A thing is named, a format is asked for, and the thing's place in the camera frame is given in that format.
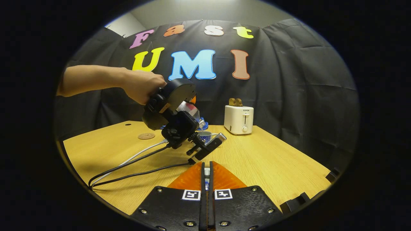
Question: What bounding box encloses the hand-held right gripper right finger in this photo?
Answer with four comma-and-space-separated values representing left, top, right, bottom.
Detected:
207, 160, 284, 231

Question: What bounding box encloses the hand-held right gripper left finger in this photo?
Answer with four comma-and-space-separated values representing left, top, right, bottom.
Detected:
130, 160, 207, 231

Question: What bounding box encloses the clear plastic water bottle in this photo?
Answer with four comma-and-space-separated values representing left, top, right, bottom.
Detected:
176, 101, 206, 129

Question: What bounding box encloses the white blue patterned teacup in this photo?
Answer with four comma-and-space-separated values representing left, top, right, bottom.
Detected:
198, 131, 213, 144

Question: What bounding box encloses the folded blue towel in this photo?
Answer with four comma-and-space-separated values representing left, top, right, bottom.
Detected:
160, 121, 210, 131

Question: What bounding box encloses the white toaster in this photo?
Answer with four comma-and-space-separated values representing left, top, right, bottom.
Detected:
224, 105, 254, 135

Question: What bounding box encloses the black table edge block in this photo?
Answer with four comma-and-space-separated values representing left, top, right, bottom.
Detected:
279, 192, 308, 214
326, 168, 341, 184

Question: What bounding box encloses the black cable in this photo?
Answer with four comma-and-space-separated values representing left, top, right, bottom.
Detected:
88, 145, 171, 188
91, 162, 194, 188

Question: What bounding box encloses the white cable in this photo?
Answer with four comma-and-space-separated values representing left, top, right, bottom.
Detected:
91, 139, 170, 186

